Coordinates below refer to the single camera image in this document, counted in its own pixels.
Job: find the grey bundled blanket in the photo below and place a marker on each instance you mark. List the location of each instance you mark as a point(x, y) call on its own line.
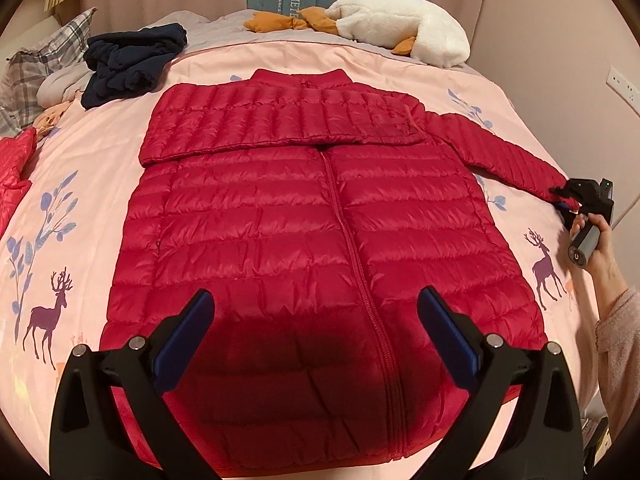
point(62, 85)

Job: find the person's right forearm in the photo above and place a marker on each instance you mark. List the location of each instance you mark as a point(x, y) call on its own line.
point(620, 340)

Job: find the red puffer jacket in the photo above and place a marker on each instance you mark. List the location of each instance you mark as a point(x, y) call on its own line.
point(300, 240)

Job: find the white wall socket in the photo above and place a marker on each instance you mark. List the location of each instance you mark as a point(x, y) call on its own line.
point(619, 82)

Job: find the dark bedside object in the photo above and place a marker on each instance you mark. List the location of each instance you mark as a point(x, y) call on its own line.
point(597, 435)

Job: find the pink printed bed cover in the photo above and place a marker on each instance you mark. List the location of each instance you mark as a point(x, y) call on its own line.
point(100, 210)

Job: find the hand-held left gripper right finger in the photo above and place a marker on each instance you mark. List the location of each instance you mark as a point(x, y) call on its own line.
point(440, 320)

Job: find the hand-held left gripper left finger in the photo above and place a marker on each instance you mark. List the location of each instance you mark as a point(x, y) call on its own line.
point(192, 320)

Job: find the bright red puffer garment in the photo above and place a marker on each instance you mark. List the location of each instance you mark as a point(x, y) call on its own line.
point(12, 170)

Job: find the navy blue garment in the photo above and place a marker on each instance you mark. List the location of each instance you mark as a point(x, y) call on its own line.
point(127, 62)

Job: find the beige headboard cushion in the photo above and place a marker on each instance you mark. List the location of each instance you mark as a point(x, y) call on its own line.
point(25, 35)

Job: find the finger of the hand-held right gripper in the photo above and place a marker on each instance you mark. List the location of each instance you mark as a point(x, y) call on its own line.
point(566, 190)
point(564, 206)

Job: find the white goose plush toy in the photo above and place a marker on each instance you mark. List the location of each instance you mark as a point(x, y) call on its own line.
point(410, 25)

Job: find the orange patterned cloth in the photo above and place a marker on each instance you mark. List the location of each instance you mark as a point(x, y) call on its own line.
point(50, 117)

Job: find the person's right hand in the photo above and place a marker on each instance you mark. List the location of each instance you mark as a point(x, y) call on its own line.
point(607, 265)

